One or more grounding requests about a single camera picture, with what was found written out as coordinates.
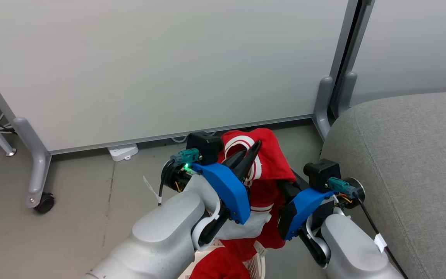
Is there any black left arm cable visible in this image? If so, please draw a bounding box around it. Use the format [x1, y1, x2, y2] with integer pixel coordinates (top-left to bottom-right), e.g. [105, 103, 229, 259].
[158, 160, 176, 206]

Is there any cream perforated laundry basket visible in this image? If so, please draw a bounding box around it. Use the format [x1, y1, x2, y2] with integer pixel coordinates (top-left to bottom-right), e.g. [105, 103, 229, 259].
[178, 238, 267, 279]

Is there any grey partition foot with caster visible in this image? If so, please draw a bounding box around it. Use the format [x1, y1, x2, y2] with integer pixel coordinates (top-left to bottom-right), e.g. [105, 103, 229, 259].
[12, 117, 52, 208]

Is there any white looped cable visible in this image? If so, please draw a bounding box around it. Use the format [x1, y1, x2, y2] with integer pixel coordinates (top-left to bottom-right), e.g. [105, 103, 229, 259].
[170, 131, 218, 143]

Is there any white power strip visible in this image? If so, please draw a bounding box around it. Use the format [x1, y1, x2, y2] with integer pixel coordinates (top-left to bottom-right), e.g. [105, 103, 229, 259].
[107, 143, 139, 162]

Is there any grey fabric sofa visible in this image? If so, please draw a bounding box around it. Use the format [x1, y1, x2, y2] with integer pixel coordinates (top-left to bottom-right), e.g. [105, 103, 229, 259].
[319, 90, 446, 279]

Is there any narrow white partition panel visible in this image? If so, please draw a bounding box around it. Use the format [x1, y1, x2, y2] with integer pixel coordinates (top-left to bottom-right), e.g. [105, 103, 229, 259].
[348, 0, 446, 108]

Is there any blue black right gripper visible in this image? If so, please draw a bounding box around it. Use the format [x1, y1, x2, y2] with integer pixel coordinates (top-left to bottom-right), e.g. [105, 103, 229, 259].
[277, 170, 365, 240]

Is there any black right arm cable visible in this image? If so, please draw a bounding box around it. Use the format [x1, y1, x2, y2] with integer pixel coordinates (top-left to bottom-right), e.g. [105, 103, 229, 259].
[356, 195, 410, 279]

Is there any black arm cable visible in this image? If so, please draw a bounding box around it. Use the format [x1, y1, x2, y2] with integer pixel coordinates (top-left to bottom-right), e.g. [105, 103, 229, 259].
[356, 195, 410, 279]
[158, 160, 176, 206]

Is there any teal cable connector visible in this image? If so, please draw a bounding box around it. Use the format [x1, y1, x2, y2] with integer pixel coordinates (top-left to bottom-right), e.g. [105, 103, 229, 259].
[170, 148, 203, 166]
[327, 177, 358, 197]

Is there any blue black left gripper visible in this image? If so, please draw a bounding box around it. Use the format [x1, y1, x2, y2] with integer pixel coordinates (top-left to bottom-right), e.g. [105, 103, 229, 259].
[163, 140, 262, 224]

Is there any large white partition panel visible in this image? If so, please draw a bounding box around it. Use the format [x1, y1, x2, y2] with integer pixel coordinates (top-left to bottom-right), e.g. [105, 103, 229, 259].
[0, 0, 350, 155]

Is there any black caster wheel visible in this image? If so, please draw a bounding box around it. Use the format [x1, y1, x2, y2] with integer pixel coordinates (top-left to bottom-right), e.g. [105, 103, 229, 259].
[33, 192, 55, 214]

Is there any red white clothing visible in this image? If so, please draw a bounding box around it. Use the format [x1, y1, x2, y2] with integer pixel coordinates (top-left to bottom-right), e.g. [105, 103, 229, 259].
[189, 128, 298, 279]

